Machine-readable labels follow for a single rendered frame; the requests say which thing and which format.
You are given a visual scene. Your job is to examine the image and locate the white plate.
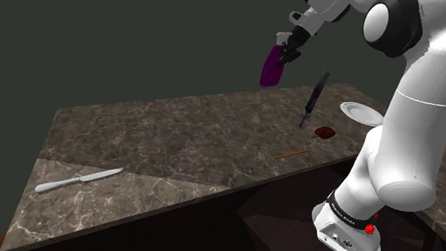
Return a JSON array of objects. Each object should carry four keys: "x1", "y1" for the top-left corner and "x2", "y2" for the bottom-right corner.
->
[{"x1": 339, "y1": 99, "x2": 385, "y2": 129}]

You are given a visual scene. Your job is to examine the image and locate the dark robot stand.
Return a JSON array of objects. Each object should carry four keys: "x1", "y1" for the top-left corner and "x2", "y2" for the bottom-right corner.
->
[{"x1": 235, "y1": 193, "x2": 371, "y2": 251}]

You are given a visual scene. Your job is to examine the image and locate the silver table knife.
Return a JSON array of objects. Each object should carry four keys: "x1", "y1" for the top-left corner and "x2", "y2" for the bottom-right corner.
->
[{"x1": 33, "y1": 168, "x2": 125, "y2": 194}]

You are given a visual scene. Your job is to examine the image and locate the orange pencil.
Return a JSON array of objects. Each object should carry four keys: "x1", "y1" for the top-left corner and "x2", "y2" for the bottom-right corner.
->
[{"x1": 274, "y1": 149, "x2": 312, "y2": 160}]

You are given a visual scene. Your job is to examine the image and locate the dark brown lump with stick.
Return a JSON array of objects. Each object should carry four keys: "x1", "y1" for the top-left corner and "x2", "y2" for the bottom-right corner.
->
[{"x1": 310, "y1": 125, "x2": 337, "y2": 141}]

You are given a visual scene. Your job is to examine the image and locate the purple spray bottle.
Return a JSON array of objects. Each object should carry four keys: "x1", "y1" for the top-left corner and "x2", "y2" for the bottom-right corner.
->
[{"x1": 256, "y1": 30, "x2": 296, "y2": 89}]

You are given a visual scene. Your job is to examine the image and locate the black pen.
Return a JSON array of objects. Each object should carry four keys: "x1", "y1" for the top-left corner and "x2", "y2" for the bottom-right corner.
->
[{"x1": 295, "y1": 71, "x2": 333, "y2": 129}]

